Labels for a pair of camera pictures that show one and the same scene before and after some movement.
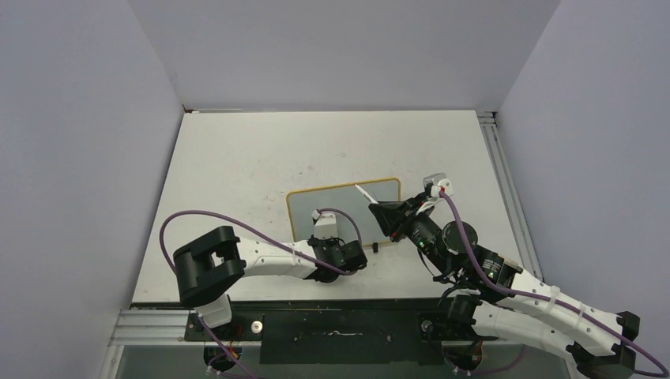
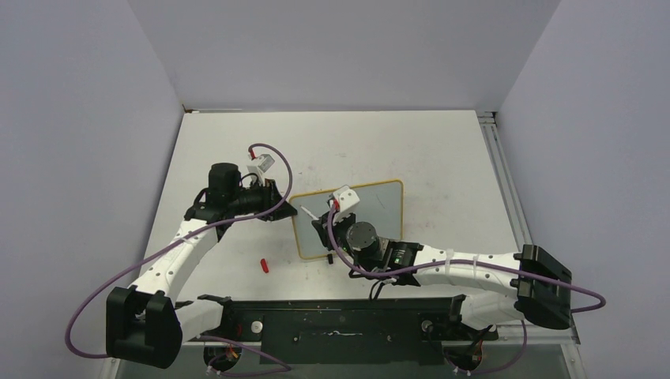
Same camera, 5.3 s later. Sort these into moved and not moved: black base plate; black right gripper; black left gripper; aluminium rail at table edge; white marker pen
Moved: black right gripper; white marker pen; black left gripper
Not moved: black base plate; aluminium rail at table edge
